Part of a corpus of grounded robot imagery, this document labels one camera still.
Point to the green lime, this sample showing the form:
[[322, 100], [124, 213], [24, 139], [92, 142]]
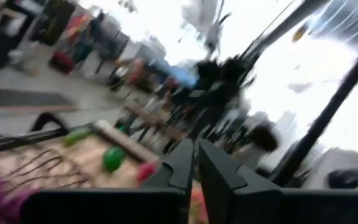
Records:
[[113, 159]]

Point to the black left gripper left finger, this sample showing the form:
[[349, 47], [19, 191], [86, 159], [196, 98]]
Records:
[[179, 168]]

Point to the red bag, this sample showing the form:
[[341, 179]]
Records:
[[61, 62]]

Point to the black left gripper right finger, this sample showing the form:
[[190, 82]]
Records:
[[228, 193]]

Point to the red orange mango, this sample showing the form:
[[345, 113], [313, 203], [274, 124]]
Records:
[[145, 171]]

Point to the green cucumber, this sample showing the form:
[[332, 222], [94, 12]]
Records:
[[76, 136]]

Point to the black frame clamp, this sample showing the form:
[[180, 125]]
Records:
[[47, 115]]

